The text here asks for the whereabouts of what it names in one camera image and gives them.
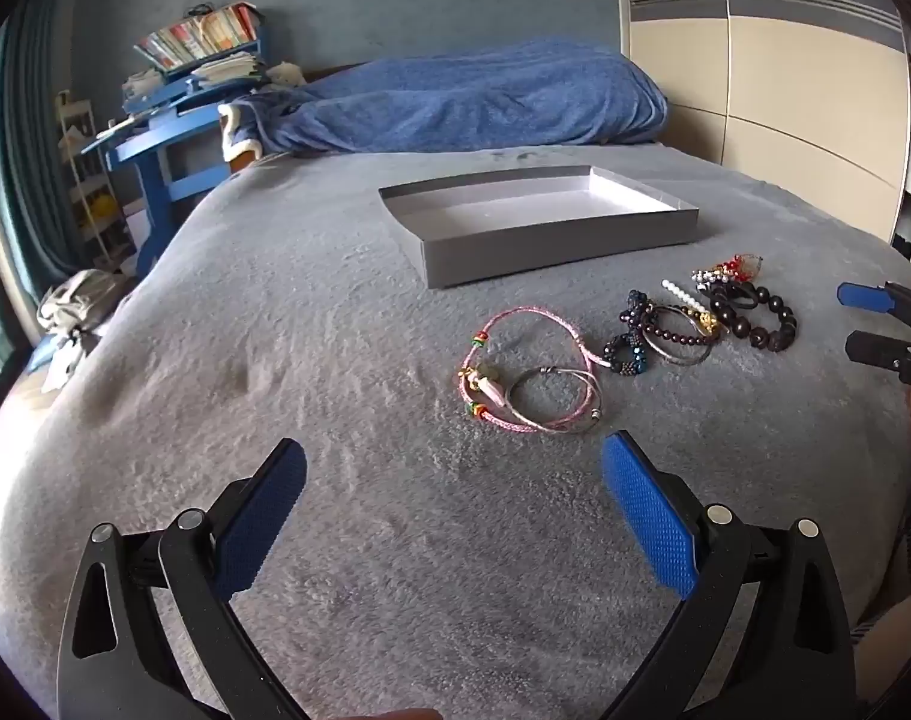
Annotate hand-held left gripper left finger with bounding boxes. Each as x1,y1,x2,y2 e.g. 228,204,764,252
56,437,310,720

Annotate teal curtain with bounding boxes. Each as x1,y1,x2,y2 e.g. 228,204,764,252
0,0,89,361

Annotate white shelf rack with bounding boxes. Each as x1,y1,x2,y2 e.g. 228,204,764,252
54,90,137,271

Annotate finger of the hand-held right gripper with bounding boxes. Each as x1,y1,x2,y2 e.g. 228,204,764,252
837,281,911,331
846,330,911,391

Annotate blue blanket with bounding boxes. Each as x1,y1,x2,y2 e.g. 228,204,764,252
223,37,670,158

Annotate blue desk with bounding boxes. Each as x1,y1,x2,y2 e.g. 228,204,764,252
80,52,269,278

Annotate white pearl bracelet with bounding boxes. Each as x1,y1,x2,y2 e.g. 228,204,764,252
660,279,708,314

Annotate dark blue beaded bracelet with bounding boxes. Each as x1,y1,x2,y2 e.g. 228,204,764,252
601,289,655,377

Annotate dark red beaded bracelet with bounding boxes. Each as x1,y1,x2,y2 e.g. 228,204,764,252
642,304,723,367

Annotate row of books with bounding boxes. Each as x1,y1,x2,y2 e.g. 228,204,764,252
133,4,265,76

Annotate large black bead bracelet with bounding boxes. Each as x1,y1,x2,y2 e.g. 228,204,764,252
709,283,798,352

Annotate grey cardboard box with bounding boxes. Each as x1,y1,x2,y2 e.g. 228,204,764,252
378,165,700,290

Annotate red and gold bead bracelet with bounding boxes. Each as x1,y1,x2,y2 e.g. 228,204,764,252
691,253,764,292

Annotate grey bed blanket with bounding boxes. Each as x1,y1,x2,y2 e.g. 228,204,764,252
0,142,911,720

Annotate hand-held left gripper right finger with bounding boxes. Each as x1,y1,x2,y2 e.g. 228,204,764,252
601,431,858,720

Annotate thin silver bangle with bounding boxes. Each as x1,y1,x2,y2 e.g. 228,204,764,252
511,366,603,434

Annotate cream wardrobe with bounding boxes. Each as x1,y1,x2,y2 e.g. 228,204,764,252
613,0,911,241

